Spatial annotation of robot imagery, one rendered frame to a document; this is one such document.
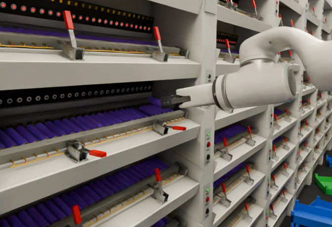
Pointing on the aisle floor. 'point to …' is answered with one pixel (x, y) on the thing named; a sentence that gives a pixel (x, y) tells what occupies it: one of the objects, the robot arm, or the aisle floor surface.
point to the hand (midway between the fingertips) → (170, 101)
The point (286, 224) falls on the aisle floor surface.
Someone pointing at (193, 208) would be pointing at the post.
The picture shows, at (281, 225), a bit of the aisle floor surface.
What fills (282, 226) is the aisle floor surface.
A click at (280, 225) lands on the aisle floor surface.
